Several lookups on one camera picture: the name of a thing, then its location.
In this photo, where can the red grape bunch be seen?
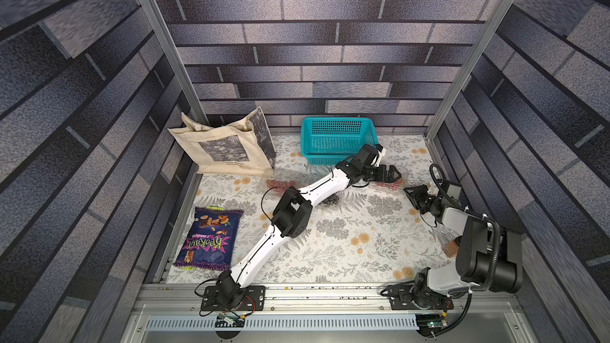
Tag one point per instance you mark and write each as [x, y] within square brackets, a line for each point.
[391, 187]
[279, 185]

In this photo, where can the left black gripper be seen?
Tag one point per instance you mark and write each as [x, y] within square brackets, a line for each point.
[389, 178]

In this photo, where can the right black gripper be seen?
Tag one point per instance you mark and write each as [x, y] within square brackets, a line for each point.
[424, 195]

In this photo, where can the teal plastic basket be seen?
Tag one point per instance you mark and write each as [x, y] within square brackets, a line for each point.
[329, 140]

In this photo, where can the beige canvas tote bag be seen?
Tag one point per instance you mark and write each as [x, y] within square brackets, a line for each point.
[244, 147]

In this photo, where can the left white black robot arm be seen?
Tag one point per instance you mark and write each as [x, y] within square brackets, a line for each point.
[289, 220]

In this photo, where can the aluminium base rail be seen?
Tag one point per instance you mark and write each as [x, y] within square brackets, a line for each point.
[320, 313]

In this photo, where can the purple snack bag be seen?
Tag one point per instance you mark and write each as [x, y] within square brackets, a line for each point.
[209, 244]

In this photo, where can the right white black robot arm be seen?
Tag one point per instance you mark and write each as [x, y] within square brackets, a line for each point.
[489, 256]

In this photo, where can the amber spice jar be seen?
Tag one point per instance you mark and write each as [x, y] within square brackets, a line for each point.
[451, 249]

